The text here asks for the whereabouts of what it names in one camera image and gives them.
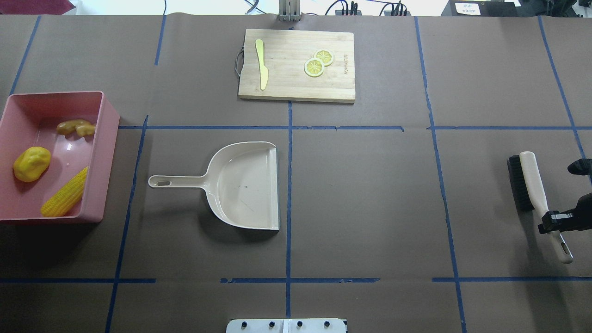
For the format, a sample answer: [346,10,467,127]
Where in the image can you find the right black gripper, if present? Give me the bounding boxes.
[537,158,592,234]

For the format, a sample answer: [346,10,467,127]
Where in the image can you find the beige hand brush black bristles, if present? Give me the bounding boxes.
[507,151,574,264]

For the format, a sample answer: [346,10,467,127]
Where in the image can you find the beige plastic dustpan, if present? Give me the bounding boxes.
[148,141,280,230]

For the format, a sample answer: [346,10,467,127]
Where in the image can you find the brown toy ginger root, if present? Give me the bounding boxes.
[56,118,97,137]

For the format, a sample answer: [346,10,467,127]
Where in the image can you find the yellow toy corn cob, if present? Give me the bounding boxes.
[40,166,89,217]

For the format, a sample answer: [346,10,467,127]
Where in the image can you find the pink plastic bin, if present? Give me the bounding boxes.
[0,91,120,225]

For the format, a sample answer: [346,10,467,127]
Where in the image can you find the black rectangular box device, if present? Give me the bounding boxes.
[440,0,519,17]

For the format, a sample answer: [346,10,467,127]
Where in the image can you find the lemon slice near board edge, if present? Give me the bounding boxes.
[314,49,335,66]

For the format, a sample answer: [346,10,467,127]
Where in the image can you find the lemon slice near board centre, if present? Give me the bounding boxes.
[303,57,325,78]

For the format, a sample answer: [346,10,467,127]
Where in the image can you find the wooden cutting board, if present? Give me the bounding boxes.
[238,28,357,104]

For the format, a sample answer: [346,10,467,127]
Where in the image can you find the yellow plastic toy knife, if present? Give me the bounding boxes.
[254,39,269,91]

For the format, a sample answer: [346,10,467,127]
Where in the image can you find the pink cloth on stand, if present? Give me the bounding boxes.
[0,0,76,15]

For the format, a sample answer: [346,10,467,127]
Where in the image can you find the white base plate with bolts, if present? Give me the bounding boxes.
[226,318,348,333]

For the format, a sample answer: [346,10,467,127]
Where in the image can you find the aluminium frame post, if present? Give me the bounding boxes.
[277,0,302,22]

